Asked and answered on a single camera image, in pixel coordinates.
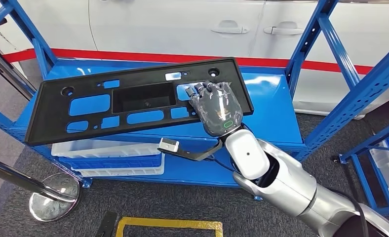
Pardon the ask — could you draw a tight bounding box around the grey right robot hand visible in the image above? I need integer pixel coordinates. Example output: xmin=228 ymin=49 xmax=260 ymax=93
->
xmin=188 ymin=80 xmax=244 ymax=138

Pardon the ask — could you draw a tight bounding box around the black plastic frame part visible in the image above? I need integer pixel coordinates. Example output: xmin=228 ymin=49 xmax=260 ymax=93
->
xmin=24 ymin=57 xmax=255 ymax=147

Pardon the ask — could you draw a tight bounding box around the blue metal shelf rack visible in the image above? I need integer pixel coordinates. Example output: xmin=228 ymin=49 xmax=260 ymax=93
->
xmin=0 ymin=0 xmax=389 ymax=201
xmin=339 ymin=118 xmax=389 ymax=217

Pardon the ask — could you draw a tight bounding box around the black robot foot part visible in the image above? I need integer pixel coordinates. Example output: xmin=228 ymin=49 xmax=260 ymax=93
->
xmin=94 ymin=211 xmax=118 ymax=237

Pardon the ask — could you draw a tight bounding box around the long red barrier belt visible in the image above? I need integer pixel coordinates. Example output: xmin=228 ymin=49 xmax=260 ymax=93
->
xmin=0 ymin=48 xmax=375 ymax=79

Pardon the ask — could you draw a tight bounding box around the white car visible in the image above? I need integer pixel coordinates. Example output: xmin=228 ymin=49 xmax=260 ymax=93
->
xmin=0 ymin=0 xmax=389 ymax=120

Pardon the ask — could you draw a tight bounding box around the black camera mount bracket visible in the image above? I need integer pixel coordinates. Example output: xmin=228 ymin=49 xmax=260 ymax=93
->
xmin=157 ymin=139 xmax=224 ymax=162

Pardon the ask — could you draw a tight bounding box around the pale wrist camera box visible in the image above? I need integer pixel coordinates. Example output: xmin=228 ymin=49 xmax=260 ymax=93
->
xmin=159 ymin=137 xmax=180 ymax=153

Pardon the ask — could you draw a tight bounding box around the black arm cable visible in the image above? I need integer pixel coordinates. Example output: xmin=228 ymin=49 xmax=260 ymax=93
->
xmin=328 ymin=189 xmax=369 ymax=237

